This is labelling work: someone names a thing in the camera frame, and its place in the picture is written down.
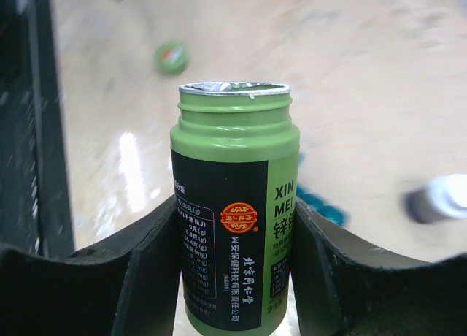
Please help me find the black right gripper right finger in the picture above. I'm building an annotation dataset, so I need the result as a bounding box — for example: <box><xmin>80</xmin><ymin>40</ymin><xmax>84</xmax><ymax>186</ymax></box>
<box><xmin>291</xmin><ymin>199</ymin><xmax>466</xmax><ymax>335</ymax></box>

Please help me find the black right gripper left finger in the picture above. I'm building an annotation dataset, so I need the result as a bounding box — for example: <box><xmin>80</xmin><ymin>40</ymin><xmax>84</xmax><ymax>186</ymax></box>
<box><xmin>1</xmin><ymin>198</ymin><xmax>180</xmax><ymax>335</ymax></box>

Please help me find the teal weekly pill organizer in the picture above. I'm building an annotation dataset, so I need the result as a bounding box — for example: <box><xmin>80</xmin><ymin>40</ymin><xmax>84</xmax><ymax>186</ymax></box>
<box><xmin>297</xmin><ymin>185</ymin><xmax>348</xmax><ymax>226</ymax></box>

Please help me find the green pill bottle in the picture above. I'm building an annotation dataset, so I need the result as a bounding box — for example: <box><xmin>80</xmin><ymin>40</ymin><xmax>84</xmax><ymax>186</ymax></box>
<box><xmin>170</xmin><ymin>82</ymin><xmax>300</xmax><ymax>335</ymax></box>

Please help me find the green bottle cap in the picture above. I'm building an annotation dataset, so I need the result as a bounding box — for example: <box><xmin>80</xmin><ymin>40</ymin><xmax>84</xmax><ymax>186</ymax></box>
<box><xmin>154</xmin><ymin>41</ymin><xmax>190</xmax><ymax>75</ymax></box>

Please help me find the white cap pill bottle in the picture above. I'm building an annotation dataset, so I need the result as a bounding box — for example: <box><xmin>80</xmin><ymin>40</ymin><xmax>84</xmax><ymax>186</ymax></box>
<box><xmin>401</xmin><ymin>174</ymin><xmax>466</xmax><ymax>224</ymax></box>

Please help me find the black table edge rail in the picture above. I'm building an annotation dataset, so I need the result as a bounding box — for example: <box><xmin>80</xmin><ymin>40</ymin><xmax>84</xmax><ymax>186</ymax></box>
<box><xmin>1</xmin><ymin>0</ymin><xmax>74</xmax><ymax>258</ymax></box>

